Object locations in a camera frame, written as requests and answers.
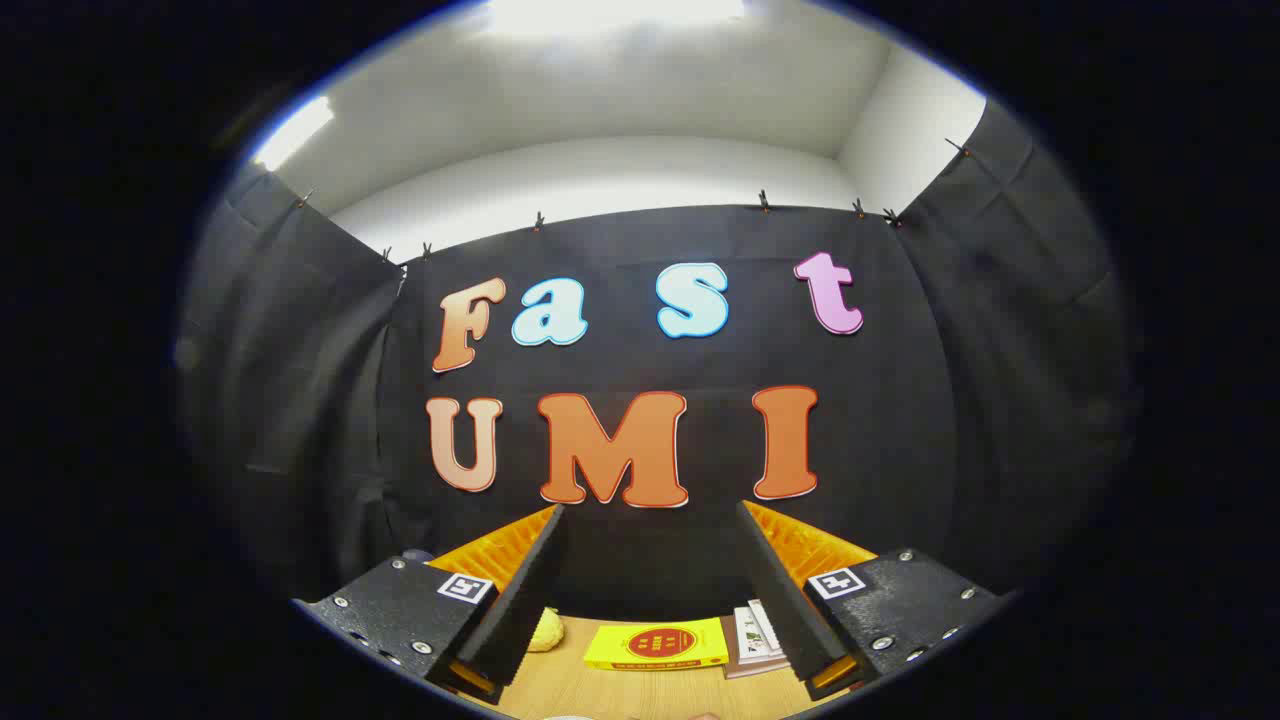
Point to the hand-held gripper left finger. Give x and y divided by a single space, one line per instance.
525 600

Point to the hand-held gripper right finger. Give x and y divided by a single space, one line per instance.
785 600

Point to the white illustrated book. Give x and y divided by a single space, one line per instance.
768 625

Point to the yellow plush bun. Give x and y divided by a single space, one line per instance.
546 630

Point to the brown book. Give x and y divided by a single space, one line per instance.
750 668

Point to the yellow book with red circle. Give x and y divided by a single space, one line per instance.
655 645

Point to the row of black cloth clips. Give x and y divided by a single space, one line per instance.
764 201

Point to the ceiling light panel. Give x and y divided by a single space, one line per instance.
292 133
615 15

